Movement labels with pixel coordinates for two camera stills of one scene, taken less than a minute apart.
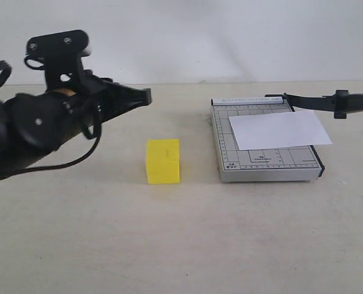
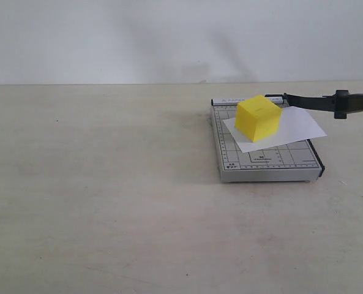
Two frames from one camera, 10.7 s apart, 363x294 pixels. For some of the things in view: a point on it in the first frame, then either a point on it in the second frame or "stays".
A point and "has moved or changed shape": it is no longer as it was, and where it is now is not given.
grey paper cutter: [299, 163] stays
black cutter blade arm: [341, 103] stays
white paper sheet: [279, 130] has moved or changed shape
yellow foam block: [163, 157] → [258, 119]
